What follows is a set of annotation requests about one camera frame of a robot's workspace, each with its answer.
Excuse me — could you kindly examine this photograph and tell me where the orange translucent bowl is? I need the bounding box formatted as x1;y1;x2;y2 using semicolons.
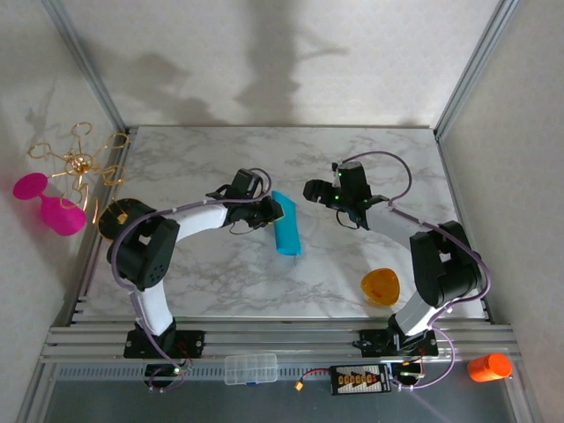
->
360;267;403;308

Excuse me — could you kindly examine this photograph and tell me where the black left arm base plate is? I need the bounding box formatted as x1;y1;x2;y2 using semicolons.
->
122;329;206;359

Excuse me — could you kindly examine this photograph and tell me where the aluminium corner post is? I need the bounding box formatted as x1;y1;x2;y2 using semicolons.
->
433;0;516;141
41;0;131;137

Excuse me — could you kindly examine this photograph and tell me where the red wire yellow connector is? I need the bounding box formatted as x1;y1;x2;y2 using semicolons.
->
294;367;334;392

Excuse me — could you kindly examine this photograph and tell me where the clear plastic organizer box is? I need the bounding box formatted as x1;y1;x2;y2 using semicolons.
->
223;352;278;386

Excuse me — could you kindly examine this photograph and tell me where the small black controller box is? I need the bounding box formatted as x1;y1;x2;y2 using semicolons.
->
144;363;185;381
393;360;425;381

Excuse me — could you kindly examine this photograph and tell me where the orange cylindrical container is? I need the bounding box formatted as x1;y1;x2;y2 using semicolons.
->
466;352;514;383

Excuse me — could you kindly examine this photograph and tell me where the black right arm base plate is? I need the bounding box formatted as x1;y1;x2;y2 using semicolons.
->
359;328;440;358

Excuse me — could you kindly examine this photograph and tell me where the pink plastic goblet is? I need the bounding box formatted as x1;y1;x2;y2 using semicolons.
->
11;172;88;237

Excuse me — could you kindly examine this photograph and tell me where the gold wire stand black base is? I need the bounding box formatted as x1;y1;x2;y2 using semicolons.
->
27;122;153;242

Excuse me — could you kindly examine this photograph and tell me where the aluminium table frame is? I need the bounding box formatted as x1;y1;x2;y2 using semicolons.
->
39;126;525;366

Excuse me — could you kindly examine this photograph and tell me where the grey slotted cable duct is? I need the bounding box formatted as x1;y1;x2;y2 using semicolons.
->
52;363;336;382

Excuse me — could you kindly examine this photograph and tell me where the black charging board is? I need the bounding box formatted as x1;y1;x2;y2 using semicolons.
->
330;363;392;396

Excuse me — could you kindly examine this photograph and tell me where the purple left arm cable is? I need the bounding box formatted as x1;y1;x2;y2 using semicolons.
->
108;167;272;393

